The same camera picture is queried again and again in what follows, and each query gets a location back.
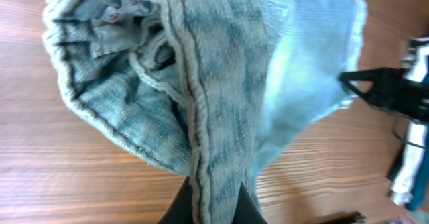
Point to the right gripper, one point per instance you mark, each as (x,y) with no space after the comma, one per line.
(379,86)

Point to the dark blue garment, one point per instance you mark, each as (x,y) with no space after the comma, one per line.
(419,136)

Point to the white garment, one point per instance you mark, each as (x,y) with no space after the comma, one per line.
(401,190)

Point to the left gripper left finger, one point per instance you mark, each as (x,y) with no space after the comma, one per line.
(180,211)

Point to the light blue denim shorts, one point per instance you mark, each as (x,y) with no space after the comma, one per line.
(209,89)

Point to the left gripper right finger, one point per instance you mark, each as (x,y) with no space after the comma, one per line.
(246,212)

